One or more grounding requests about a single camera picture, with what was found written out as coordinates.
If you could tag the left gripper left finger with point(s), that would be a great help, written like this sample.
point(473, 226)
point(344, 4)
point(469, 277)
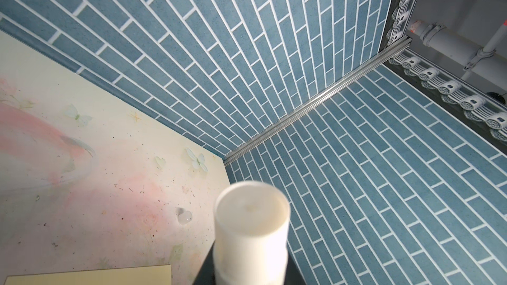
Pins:
point(206, 274)

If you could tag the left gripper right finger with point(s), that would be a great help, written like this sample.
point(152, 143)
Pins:
point(293, 274)

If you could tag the yellow envelope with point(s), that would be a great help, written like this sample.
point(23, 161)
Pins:
point(137, 275)

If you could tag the white glue stick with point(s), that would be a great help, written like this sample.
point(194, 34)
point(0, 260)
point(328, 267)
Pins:
point(251, 231)

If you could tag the clear glue stick cap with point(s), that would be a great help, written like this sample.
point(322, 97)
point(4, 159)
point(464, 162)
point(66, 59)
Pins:
point(184, 216)

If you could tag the decorative roof tile trim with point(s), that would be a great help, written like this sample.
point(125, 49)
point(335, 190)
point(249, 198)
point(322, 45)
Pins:
point(469, 96)

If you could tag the grey ceiling pipe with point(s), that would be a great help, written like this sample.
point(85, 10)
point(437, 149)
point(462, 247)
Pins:
point(481, 60)

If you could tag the right corner aluminium post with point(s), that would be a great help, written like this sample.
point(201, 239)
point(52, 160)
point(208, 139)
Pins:
point(368, 66)

